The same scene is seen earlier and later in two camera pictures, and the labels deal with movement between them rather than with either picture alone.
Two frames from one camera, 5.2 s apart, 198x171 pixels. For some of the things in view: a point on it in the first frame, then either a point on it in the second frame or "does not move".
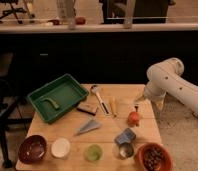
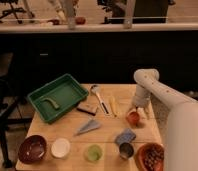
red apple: (133, 118) does not move
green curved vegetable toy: (51, 102) does not move
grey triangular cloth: (91, 125) does not move
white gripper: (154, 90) to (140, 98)
